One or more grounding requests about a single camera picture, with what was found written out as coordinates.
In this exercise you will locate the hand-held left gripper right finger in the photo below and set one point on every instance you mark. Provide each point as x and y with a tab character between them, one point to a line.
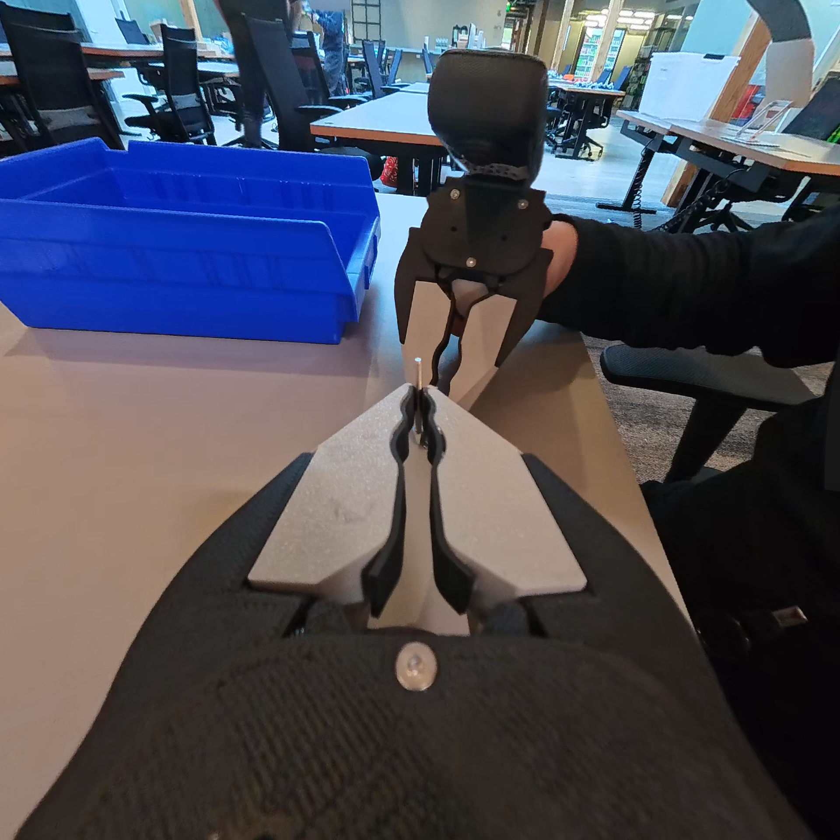
505	518

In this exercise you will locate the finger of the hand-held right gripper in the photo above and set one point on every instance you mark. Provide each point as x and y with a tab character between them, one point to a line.
426	315
485	341

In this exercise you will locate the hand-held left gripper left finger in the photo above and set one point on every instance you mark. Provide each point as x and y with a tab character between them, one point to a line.
328	518

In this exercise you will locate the small metal screw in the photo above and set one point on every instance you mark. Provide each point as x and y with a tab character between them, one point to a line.
417	374

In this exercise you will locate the person's right forearm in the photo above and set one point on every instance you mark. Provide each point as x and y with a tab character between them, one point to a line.
689	282

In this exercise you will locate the wood-edged background desk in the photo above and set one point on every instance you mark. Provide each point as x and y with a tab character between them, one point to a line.
374	118
709	134

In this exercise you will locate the person's right hand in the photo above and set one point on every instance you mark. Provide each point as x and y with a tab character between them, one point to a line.
561	256

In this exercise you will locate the red bag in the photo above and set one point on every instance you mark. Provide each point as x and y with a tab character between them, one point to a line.
390	172

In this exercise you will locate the white cardboard box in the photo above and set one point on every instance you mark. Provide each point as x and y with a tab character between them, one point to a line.
689	85

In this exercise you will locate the wooden pillar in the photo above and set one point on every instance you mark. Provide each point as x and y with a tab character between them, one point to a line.
735	85

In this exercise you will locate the person's body in black clothes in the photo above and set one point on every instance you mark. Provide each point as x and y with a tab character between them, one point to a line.
754	558

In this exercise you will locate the large blue plastic bin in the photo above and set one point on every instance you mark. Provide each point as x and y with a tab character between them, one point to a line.
164	282

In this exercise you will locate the clear acrylic sign holder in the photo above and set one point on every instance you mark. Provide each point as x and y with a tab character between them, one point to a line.
764	118

